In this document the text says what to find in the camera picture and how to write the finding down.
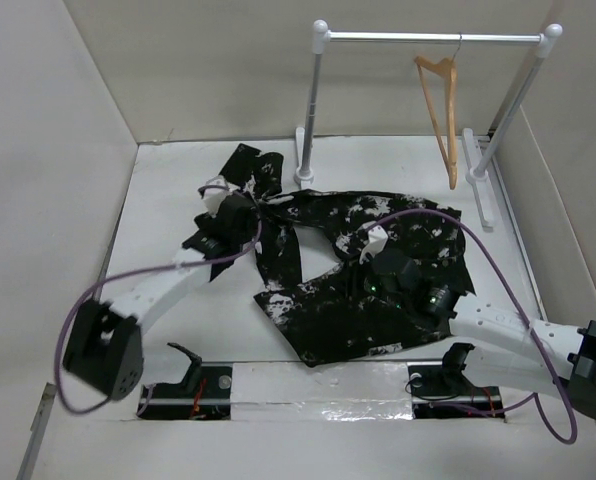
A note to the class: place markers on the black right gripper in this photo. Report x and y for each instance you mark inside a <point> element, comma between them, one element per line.
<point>365,294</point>

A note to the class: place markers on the silver tape strip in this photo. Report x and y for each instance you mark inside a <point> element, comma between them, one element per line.
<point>345,392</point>

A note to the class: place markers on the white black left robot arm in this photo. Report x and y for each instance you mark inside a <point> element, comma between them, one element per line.
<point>99,355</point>

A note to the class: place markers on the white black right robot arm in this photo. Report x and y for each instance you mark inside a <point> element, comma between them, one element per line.
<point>494,346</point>

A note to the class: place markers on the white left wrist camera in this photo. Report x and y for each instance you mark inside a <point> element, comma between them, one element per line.
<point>215,191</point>

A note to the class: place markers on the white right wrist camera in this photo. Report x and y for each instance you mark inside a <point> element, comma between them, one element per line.
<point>376,240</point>

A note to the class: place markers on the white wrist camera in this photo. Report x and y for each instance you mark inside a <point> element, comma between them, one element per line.
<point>376,240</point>
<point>215,191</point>

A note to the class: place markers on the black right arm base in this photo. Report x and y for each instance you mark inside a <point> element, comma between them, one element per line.
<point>439,390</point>

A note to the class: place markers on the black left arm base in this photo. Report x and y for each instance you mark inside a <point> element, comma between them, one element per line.
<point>179,385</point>

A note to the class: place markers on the black white patterned trousers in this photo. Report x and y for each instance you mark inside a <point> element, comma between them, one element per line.
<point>341,314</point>

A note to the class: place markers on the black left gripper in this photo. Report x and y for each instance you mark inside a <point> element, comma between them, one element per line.
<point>252,227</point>

